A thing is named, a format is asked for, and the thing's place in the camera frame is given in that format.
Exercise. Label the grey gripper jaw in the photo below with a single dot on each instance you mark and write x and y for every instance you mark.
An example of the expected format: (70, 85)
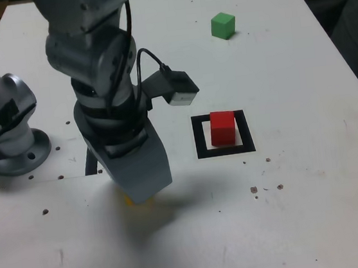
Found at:
(141, 174)

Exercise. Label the yellow cube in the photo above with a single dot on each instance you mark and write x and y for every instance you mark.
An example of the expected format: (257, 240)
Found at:
(128, 200)

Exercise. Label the red cube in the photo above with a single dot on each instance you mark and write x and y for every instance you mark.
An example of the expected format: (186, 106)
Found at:
(223, 129)

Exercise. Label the green cube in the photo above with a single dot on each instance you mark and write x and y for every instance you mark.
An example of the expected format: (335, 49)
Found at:
(222, 27)

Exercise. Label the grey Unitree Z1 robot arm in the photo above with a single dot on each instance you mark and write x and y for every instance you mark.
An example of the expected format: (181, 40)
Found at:
(86, 54)

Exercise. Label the black tape square outline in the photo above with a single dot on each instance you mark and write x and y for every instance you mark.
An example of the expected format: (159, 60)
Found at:
(199, 138)

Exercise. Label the black tape strip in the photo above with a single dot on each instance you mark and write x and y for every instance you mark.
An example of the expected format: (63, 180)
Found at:
(89, 166)

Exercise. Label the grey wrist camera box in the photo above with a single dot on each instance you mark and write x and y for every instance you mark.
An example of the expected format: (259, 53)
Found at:
(182, 91)

